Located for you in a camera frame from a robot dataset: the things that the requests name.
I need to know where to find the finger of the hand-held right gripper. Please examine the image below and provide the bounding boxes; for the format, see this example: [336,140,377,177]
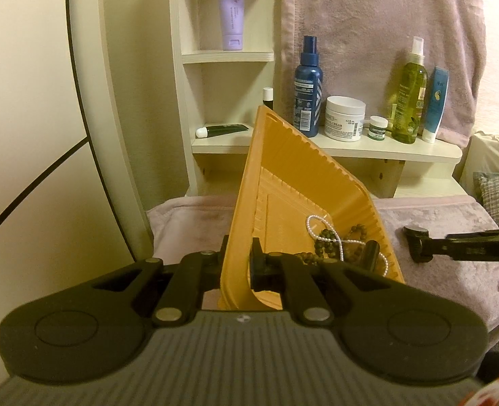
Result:
[403,225,448,264]

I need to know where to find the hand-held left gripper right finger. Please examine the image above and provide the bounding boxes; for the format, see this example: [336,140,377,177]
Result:
[249,238,406,323]

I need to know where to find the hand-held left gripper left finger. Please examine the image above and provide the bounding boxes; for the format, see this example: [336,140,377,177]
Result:
[89,234,230,327]

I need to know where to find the glossy black case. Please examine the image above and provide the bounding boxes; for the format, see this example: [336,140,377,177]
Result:
[360,240,380,272]

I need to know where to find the white pearl necklace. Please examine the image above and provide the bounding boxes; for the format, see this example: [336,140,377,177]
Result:
[305,214,389,278]

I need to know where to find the long brown bead necklace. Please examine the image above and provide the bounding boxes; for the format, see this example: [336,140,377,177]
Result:
[314,225,366,264]

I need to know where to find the orange plastic tray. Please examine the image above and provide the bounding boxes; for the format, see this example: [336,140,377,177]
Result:
[218,105,405,311]

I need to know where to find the purple plush table blanket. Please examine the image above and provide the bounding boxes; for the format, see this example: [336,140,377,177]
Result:
[145,197,499,331]

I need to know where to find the cream pillow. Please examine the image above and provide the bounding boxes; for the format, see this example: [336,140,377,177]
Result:
[471,131,499,178]

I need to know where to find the cream wooden shelf unit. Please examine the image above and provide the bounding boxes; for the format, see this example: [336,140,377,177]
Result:
[66,0,464,258]

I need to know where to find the small green label jar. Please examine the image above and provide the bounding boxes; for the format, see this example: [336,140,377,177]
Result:
[369,116,388,141]

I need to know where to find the blue and white tube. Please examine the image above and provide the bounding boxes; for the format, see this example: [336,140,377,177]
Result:
[422,66,450,143]

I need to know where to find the dark green tube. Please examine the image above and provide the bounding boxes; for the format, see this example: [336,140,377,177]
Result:
[195,124,252,138]

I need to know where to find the olive green spray bottle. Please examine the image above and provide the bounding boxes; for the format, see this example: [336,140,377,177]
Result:
[391,37,428,144]

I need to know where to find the white cream jar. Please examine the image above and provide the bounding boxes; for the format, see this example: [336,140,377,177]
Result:
[326,96,366,142]

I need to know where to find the blue spray bottle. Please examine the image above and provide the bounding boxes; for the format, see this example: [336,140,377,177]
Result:
[292,35,323,138]

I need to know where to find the purple hanging towel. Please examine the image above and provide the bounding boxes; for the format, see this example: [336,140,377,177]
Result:
[275,0,487,144]

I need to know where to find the lilac tube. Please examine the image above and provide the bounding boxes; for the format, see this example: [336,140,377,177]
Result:
[216,0,246,50]

